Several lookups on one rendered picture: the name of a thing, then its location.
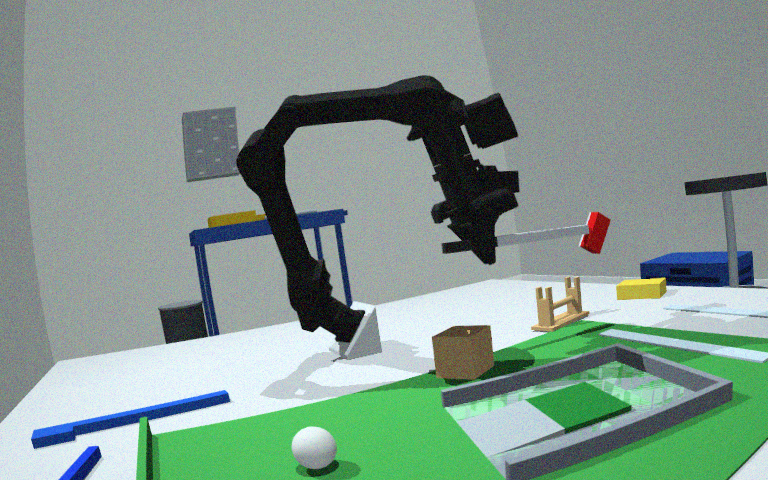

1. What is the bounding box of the green mat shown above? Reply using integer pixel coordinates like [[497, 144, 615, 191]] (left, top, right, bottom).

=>
[[152, 320, 768, 480]]

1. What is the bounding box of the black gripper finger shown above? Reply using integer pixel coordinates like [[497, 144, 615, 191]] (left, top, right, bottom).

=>
[[460, 214, 502, 265], [447, 219, 487, 264]]

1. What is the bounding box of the red putter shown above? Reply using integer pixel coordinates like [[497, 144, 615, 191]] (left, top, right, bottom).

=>
[[442, 212, 610, 254]]

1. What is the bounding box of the yellow rectangular block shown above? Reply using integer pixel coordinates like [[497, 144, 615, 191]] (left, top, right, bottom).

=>
[[616, 278, 667, 300]]

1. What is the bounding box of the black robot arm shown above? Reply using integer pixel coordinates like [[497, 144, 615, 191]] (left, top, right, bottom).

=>
[[236, 75, 519, 342]]

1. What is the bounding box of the white golf ball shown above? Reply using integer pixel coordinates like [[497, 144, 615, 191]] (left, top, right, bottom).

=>
[[291, 427, 337, 469]]

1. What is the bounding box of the tan cube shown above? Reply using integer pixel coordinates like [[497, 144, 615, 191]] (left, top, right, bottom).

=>
[[432, 325, 494, 380]]

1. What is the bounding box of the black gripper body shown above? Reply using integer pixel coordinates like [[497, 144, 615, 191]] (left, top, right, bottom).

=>
[[431, 154, 518, 224]]

